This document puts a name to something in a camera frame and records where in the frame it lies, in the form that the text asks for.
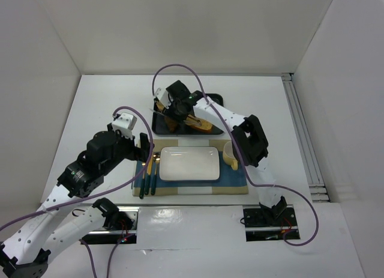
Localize metal tongs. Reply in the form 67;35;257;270
150;109;202;126

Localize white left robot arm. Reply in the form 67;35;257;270
1;130;154;277

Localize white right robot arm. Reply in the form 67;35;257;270
154;80;287;223

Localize brown bread piece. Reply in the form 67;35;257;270
164;116;179;133

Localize sliced bread in tray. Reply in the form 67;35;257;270
190;120;213;133

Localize black baking tray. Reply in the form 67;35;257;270
151;93;226;137

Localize white rectangular plate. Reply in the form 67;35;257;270
159;147;220;182

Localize yellow mug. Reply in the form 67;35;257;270
223;141;238;171

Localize blue beige placemat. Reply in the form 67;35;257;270
131;139;250;198

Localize gold knife green handle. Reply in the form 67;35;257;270
144;155;154;195

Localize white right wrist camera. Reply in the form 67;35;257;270
154;88;170;111

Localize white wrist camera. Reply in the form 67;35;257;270
154;88;170;111
112;112;137;140

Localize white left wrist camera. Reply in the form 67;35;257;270
112;112;137;140

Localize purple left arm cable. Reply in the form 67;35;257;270
0;106;151;278

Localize gold fork green handle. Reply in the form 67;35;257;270
139;163;147;199

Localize gold spoon green handle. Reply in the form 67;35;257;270
150;152;160;196

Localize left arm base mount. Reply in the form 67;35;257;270
82;207;139;245

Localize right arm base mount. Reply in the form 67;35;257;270
239;205;300;242

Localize aluminium rail frame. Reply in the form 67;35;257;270
281;73;331;203

